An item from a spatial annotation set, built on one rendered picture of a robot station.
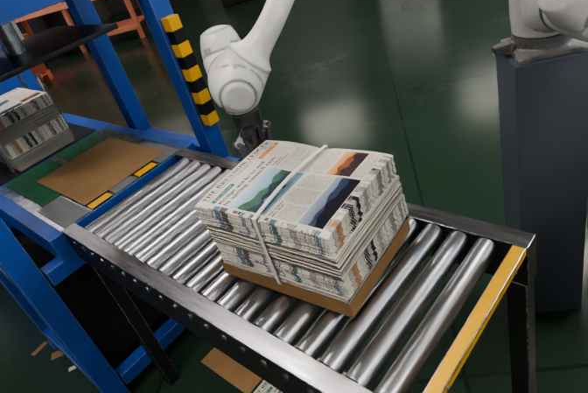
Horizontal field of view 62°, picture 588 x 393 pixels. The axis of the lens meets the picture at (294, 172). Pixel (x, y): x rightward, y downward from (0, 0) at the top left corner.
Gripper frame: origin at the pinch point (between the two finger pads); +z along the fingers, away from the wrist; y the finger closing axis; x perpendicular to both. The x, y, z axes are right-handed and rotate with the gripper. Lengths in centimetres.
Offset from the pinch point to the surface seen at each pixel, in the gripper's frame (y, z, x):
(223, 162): 13.4, 13.1, 40.9
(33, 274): -53, 21, 70
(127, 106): 29, 7, 130
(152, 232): -24.0, 13.6, 33.7
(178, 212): -13.4, 13.6, 33.7
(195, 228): -16.5, 13.5, 20.8
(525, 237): 14, 13, -63
